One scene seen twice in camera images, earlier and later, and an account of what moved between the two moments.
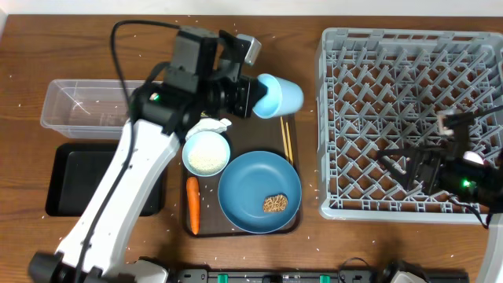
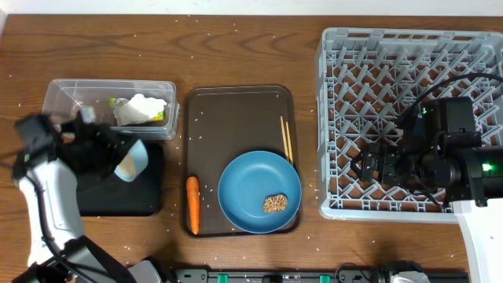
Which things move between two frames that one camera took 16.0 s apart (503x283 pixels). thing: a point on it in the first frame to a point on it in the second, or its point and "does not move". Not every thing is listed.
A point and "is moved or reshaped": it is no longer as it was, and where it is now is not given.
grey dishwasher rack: [383, 89] does not move
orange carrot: [193, 198] does not move
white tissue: [209, 124] is moved or reshaped
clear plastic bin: [86, 109] does not move
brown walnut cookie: [275, 203] does not move
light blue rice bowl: [206, 154] is moved or reshaped
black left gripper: [252, 92] to [108, 137]
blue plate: [246, 182] does not move
